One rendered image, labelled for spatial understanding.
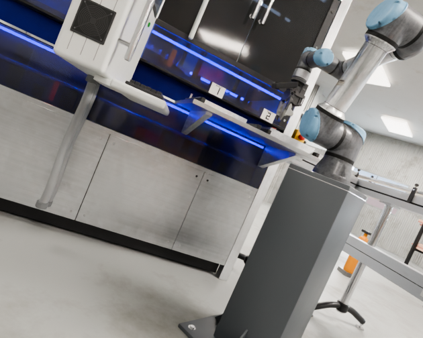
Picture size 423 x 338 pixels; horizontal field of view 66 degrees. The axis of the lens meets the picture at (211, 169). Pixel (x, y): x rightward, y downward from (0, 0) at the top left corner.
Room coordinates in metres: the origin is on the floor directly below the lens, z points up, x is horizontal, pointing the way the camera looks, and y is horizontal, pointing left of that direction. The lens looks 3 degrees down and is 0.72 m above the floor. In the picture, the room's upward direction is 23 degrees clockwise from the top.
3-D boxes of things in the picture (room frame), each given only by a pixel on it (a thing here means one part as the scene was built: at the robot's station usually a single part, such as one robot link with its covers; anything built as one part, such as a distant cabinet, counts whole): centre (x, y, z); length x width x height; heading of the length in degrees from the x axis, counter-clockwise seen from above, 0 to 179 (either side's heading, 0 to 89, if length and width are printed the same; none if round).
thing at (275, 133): (1.72, -0.25, 0.90); 0.34 x 0.26 x 0.04; 18
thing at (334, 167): (1.31, -0.45, 0.84); 0.15 x 0.15 x 0.10
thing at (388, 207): (2.08, -1.13, 0.46); 0.09 x 0.09 x 0.77; 19
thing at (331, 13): (1.95, -0.28, 1.40); 0.05 x 0.01 x 0.80; 109
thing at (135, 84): (1.34, 0.35, 0.82); 0.40 x 0.14 x 0.02; 8
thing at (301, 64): (1.59, -0.22, 1.28); 0.09 x 0.08 x 0.11; 18
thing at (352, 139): (1.31, -0.44, 0.96); 0.13 x 0.12 x 0.14; 108
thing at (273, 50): (1.90, -0.10, 1.51); 0.43 x 0.01 x 0.59; 109
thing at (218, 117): (1.71, -0.07, 0.87); 0.70 x 0.48 x 0.02; 109
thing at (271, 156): (1.78, -0.31, 0.80); 0.34 x 0.03 x 0.13; 19
